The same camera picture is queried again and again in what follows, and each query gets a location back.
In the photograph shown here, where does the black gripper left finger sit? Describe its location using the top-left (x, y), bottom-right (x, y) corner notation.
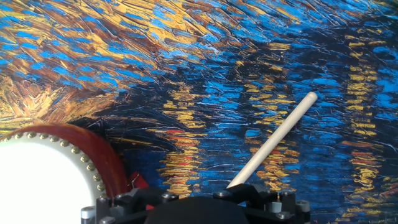
top-left (80, 187), bottom-right (180, 224)

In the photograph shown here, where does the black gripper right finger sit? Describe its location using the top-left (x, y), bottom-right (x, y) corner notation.
top-left (213, 183), bottom-right (312, 224)

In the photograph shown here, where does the pale wooden drumstick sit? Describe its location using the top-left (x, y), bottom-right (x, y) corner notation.
top-left (226, 91), bottom-right (319, 189)

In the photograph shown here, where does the red drum with white head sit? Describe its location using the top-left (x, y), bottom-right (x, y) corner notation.
top-left (0, 122), bottom-right (130, 224)

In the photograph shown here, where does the blue starry painting print cloth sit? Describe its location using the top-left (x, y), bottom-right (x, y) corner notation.
top-left (0, 0), bottom-right (398, 224)

